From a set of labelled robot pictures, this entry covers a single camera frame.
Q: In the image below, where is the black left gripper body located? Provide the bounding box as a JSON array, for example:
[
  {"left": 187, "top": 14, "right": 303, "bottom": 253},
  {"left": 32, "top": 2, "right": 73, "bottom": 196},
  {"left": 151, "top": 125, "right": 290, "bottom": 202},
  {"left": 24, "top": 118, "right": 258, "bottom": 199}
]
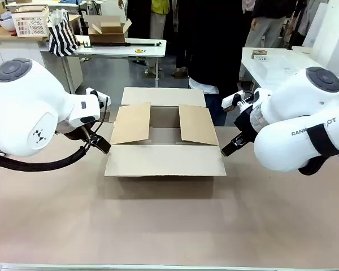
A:
[{"left": 55, "top": 123, "right": 89, "bottom": 142}]

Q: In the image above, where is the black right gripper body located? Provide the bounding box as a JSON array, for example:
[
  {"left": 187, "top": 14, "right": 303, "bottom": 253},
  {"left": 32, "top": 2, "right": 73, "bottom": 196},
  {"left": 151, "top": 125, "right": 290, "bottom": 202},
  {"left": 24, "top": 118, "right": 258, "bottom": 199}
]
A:
[{"left": 233, "top": 108, "right": 257, "bottom": 142}]

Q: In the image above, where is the large brown cardboard box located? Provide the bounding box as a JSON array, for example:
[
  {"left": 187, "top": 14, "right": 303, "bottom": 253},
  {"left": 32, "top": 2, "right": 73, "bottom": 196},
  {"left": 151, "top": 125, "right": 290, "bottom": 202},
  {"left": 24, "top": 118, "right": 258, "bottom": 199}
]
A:
[{"left": 104, "top": 86, "right": 227, "bottom": 178}]

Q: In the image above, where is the small open cardboard box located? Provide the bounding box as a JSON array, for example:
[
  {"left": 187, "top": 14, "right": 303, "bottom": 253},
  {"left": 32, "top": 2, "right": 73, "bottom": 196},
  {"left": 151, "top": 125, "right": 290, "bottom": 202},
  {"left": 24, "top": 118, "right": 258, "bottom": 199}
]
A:
[{"left": 87, "top": 15, "right": 133, "bottom": 45}]

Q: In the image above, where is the brown packing tape roll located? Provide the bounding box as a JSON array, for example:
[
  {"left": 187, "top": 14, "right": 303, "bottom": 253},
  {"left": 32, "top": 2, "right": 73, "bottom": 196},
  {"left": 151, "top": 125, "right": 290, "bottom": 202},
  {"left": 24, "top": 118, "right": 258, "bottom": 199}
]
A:
[{"left": 251, "top": 49, "right": 268, "bottom": 60}]

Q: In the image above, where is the person in black coat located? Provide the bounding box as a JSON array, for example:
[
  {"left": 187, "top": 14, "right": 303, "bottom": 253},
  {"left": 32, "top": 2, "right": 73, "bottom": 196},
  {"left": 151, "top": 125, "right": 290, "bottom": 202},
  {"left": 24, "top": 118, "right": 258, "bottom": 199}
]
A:
[{"left": 183, "top": 0, "right": 254, "bottom": 127}]

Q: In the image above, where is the white folding table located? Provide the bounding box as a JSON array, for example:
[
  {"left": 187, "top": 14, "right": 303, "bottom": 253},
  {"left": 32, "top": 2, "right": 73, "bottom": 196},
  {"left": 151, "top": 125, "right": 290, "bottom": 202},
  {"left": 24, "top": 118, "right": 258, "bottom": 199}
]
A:
[{"left": 73, "top": 38, "right": 167, "bottom": 88}]

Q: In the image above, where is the black white striped bag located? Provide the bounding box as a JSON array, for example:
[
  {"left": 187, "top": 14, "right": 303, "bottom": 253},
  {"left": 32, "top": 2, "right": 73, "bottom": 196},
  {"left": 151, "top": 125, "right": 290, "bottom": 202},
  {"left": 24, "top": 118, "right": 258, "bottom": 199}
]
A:
[{"left": 47, "top": 8, "right": 80, "bottom": 58}]

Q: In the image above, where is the white cabinet with wooden top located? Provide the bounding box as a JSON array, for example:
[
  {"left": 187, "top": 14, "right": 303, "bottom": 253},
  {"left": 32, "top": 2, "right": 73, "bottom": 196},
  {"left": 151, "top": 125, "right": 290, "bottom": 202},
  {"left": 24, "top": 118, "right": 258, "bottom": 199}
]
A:
[{"left": 0, "top": 27, "right": 84, "bottom": 98}]

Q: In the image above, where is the long black rod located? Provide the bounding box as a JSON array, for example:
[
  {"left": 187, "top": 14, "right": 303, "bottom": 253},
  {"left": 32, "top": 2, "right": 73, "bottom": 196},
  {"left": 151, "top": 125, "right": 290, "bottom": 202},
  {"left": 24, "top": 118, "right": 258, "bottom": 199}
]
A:
[{"left": 79, "top": 41, "right": 162, "bottom": 47}]

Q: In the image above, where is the white lattice plastic crate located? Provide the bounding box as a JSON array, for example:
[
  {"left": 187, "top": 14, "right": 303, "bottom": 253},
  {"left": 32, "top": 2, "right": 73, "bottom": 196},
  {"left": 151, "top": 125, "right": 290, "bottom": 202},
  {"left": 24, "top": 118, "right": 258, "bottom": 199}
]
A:
[{"left": 11, "top": 5, "right": 50, "bottom": 38}]

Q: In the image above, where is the person in yellow-green top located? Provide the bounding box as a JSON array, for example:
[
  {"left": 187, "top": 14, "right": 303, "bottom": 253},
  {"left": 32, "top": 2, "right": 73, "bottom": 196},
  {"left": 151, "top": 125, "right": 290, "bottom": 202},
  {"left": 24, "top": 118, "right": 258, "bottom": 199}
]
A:
[{"left": 142, "top": 0, "right": 173, "bottom": 77}]

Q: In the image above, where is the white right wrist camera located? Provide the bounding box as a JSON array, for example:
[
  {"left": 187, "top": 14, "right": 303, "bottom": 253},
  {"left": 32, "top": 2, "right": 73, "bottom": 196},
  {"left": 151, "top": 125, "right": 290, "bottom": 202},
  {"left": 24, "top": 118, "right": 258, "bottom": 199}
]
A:
[{"left": 221, "top": 90, "right": 257, "bottom": 110}]

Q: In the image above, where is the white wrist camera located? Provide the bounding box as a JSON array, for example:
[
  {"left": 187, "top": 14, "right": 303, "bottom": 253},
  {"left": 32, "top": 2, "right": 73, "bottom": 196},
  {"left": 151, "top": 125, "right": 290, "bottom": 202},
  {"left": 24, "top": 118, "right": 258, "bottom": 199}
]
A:
[
  {"left": 85, "top": 87, "right": 112, "bottom": 110},
  {"left": 221, "top": 90, "right": 257, "bottom": 110}
]

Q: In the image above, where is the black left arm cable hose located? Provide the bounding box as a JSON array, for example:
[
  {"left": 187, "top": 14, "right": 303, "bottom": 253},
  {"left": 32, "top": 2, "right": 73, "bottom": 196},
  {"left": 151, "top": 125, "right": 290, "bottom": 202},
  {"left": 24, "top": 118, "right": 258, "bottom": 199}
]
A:
[{"left": 0, "top": 97, "right": 111, "bottom": 173}]

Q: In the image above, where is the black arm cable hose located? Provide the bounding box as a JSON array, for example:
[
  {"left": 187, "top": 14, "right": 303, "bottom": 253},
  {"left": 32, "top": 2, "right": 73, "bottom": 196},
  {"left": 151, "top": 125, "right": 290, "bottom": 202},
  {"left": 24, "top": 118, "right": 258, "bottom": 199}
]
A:
[
  {"left": 0, "top": 97, "right": 111, "bottom": 173},
  {"left": 298, "top": 154, "right": 339, "bottom": 176}
]

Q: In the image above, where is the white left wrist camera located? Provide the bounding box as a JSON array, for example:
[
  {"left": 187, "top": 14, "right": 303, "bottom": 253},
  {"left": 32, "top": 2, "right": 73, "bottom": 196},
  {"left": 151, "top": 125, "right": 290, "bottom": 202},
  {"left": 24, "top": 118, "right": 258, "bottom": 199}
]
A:
[{"left": 85, "top": 87, "right": 112, "bottom": 110}]

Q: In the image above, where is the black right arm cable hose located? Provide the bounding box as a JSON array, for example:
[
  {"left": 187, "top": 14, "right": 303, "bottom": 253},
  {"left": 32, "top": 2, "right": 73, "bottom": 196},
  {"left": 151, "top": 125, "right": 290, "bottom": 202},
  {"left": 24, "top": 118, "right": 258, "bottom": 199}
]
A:
[{"left": 298, "top": 154, "right": 339, "bottom": 176}]

